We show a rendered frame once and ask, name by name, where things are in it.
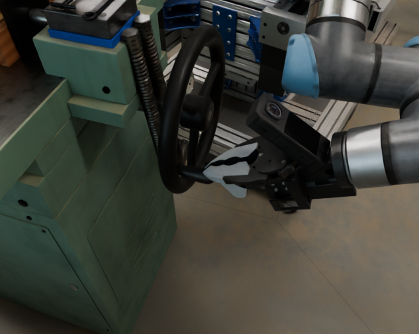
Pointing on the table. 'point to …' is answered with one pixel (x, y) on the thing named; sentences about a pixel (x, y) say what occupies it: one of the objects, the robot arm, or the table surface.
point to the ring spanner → (94, 10)
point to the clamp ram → (24, 21)
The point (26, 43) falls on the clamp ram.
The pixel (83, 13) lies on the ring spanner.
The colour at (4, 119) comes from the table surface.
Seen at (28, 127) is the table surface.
